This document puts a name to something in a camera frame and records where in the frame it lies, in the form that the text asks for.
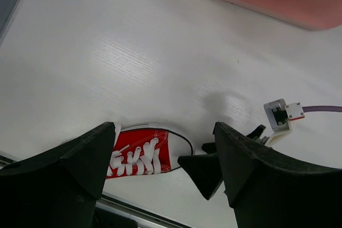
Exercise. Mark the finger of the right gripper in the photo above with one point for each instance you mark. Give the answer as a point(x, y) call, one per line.
point(255, 136)
point(205, 171)

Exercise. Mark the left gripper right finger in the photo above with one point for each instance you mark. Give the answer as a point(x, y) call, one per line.
point(266, 188)

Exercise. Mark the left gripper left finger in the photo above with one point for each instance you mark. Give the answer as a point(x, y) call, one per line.
point(59, 187)

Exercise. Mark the red canvas sneaker left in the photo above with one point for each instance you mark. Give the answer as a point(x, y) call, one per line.
point(147, 149)

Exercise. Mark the aluminium front rail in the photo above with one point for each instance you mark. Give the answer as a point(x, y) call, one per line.
point(114, 207)

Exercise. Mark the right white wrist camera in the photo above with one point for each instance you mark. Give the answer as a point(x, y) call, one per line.
point(280, 115)

